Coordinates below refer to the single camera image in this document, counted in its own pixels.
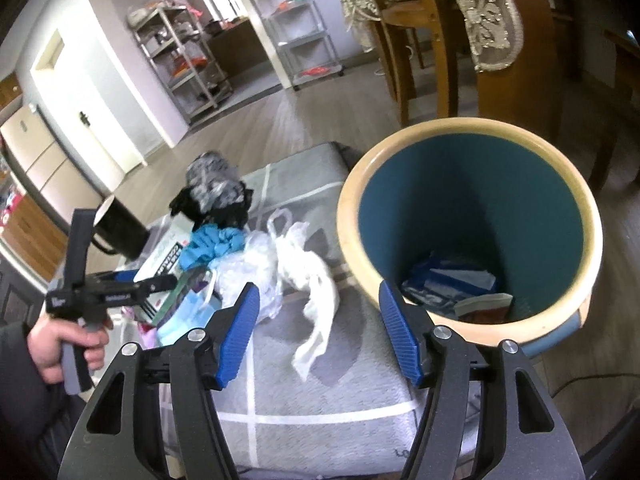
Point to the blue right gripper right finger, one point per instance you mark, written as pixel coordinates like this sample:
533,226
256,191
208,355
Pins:
403,327

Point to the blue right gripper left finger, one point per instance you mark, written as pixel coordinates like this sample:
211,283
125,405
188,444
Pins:
233,328

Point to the blue surgical face mask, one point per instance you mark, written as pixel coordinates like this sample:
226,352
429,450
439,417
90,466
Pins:
190,305

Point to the blue package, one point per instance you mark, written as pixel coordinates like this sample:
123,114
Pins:
439,282

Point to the pink snack wrapper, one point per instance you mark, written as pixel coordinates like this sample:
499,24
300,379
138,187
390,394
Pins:
140,328

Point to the green Coltalin medicine box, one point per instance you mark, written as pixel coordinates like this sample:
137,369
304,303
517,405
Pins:
163,259

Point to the white plastic bag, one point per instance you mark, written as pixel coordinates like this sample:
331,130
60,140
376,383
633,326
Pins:
276,259

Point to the teal cloth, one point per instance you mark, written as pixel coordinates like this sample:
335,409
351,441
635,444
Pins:
210,242

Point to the black plastic bag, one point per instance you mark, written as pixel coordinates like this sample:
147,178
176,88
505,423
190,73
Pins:
214,194

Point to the dark left sleeve forearm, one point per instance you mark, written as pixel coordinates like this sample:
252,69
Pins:
37,419

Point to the left hand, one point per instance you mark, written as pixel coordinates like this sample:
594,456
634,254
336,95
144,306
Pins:
45,339

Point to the black ceramic mug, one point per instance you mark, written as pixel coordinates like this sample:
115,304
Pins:
120,229

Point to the grey checked table cloth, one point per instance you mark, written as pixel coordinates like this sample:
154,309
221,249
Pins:
318,394

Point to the white door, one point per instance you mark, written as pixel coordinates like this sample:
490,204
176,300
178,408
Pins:
84,118

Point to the metal storage rack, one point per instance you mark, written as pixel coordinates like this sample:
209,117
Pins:
174,43

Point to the wooden dining chair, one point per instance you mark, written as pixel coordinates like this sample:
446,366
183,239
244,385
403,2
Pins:
527,94

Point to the white rolling shelf cart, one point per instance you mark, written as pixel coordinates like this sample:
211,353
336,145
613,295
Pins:
300,39

